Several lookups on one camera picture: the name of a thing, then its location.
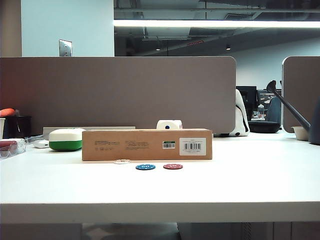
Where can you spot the white earbuds case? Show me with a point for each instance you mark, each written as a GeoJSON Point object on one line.
{"type": "Point", "coordinates": [41, 144]}

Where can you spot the metal wall plate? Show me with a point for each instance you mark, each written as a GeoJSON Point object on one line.
{"type": "Point", "coordinates": [65, 48]}

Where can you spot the narrow grey-brown desk divider panel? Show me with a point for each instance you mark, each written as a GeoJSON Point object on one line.
{"type": "Point", "coordinates": [300, 95]}

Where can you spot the small white bowl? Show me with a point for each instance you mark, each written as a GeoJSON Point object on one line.
{"type": "Point", "coordinates": [300, 133]}

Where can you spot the white poker chip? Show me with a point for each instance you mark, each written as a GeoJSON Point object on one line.
{"type": "Point", "coordinates": [122, 161]}

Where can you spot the large white die blue dots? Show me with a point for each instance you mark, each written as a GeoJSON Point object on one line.
{"type": "Point", "coordinates": [169, 124]}

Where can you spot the long ceiling light strip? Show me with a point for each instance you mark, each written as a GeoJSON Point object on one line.
{"type": "Point", "coordinates": [215, 23]}

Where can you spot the white and black plush figure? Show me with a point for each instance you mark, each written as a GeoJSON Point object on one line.
{"type": "Point", "coordinates": [241, 125]}

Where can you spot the black round cushion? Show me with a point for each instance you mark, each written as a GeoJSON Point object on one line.
{"type": "Point", "coordinates": [264, 126]}

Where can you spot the white and green case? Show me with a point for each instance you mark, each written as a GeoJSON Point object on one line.
{"type": "Point", "coordinates": [64, 140]}

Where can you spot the blue poker chip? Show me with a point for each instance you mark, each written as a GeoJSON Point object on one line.
{"type": "Point", "coordinates": [145, 167]}

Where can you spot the clear plastic tray lid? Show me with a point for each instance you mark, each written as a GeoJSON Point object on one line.
{"type": "Point", "coordinates": [33, 138]}

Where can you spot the red poker chip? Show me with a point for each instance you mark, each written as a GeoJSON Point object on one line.
{"type": "Point", "coordinates": [173, 166]}

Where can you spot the dark grey watering can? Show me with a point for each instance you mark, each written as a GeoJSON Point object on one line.
{"type": "Point", "coordinates": [315, 125]}

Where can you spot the wide grey-brown desk divider panel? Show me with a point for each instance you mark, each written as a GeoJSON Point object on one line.
{"type": "Point", "coordinates": [120, 92]}

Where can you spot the brown cardboard box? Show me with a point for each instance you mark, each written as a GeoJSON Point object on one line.
{"type": "Point", "coordinates": [140, 149]}

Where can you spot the black mug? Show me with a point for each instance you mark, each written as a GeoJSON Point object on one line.
{"type": "Point", "coordinates": [22, 126]}

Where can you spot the beige paper cup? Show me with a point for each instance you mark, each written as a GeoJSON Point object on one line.
{"type": "Point", "coordinates": [1, 127]}

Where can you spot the clear plastic chip tray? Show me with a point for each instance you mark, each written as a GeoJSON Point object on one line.
{"type": "Point", "coordinates": [12, 147]}

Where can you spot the black computer monitor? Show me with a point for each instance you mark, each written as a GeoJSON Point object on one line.
{"type": "Point", "coordinates": [250, 97]}
{"type": "Point", "coordinates": [264, 96]}

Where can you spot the dark grey office chair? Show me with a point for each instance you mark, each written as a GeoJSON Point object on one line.
{"type": "Point", "coordinates": [274, 110]}

